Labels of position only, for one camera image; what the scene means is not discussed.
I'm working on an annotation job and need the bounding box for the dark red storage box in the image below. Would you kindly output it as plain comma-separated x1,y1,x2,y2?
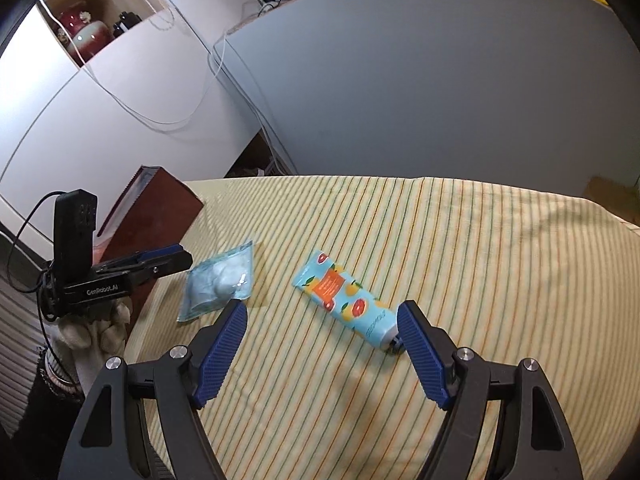
92,164,205,311

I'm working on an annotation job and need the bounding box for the clear packet of cotton pads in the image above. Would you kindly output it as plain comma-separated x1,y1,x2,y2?
177,240,254,323

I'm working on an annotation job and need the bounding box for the white gloved left hand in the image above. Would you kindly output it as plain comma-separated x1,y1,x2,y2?
44,299,131,394

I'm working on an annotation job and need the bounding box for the white hanging cable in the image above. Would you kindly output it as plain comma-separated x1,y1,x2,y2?
37,0,281,134

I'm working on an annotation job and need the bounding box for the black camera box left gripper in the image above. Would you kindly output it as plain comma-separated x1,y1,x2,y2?
53,190,98,282

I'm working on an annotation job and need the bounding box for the red ceramic jar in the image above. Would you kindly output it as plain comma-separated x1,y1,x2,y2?
58,1,113,65

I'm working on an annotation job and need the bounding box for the fruit print hand cream tube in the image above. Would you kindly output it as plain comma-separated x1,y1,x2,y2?
292,250,405,354

